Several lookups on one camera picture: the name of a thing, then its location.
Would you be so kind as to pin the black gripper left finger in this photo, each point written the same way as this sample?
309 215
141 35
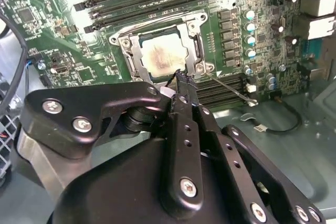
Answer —
105 103

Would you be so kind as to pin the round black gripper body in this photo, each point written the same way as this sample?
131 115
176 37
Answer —
118 192

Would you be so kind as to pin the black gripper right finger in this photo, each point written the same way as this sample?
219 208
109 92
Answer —
236 161

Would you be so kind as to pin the silver topped CPU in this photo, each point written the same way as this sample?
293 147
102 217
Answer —
162 53

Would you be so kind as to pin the metal socket cover frame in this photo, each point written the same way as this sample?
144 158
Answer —
189 48

